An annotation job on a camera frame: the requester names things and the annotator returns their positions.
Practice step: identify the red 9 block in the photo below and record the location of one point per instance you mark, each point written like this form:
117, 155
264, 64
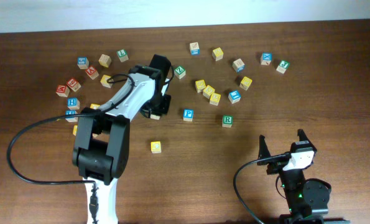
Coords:
73, 84

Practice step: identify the yellow block top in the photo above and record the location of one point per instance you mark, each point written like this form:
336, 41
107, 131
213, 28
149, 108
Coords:
217, 54

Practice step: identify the green R block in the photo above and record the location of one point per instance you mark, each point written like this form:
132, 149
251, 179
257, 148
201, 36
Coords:
227, 121

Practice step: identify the yellow cluster block middle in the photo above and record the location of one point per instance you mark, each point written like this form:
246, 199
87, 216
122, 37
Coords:
208, 91

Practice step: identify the green L block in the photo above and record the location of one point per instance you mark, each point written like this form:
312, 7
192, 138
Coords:
122, 55

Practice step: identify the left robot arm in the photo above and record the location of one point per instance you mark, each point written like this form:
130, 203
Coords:
101, 148

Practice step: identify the red A block far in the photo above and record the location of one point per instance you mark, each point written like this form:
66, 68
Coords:
92, 72

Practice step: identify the yellow block upper left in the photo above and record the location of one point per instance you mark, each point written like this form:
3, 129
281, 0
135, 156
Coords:
104, 81

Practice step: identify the yellow O block left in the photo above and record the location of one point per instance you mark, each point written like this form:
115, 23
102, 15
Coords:
94, 106

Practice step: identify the yellow G block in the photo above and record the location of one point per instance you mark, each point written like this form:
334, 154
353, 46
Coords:
215, 99

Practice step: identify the red M block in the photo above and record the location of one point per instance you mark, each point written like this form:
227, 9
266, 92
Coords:
62, 90

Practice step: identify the yellow block right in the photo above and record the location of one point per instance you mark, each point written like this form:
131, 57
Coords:
245, 83

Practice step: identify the yellow block bottom left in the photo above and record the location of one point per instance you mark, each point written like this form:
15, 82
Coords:
75, 130

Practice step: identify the green J block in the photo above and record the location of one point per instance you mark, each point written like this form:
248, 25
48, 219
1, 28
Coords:
283, 66

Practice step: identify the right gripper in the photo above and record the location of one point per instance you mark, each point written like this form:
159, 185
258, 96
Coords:
278, 165

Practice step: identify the blue D sided block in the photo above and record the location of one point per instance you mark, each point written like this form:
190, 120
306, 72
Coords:
238, 65

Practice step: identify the yellow C block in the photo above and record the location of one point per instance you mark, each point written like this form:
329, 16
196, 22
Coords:
156, 147

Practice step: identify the blue h block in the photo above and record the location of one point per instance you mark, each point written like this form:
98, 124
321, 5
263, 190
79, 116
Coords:
71, 116
73, 103

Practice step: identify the green Z block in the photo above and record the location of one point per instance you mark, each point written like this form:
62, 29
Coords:
179, 72

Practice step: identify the blue I block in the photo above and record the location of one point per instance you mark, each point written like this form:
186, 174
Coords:
234, 96

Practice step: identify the blue H block upper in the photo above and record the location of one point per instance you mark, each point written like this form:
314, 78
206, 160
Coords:
73, 103

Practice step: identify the green V block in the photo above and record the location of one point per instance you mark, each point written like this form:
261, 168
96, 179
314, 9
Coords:
153, 116

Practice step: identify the blue S block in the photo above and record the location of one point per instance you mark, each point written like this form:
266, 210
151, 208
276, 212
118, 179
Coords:
83, 63

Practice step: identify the blue H block lower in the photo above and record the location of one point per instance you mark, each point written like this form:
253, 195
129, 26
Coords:
71, 116

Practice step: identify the yellow cluster block left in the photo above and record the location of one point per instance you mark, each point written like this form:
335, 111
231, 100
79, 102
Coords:
200, 85

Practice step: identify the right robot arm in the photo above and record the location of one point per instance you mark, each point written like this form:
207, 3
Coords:
307, 199

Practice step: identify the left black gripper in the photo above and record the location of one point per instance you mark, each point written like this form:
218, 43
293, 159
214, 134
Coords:
159, 105

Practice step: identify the blue X block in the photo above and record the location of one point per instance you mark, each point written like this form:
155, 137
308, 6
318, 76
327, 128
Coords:
266, 58

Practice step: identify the yellow cluster block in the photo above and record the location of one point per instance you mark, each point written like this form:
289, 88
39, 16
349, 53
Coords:
208, 91
200, 85

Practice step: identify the plain wooden block left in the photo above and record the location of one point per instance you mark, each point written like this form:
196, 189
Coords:
105, 60

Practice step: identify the blue P block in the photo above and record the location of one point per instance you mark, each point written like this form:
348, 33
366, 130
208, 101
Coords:
188, 115

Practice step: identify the blue sided block top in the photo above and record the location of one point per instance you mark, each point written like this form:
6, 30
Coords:
194, 48

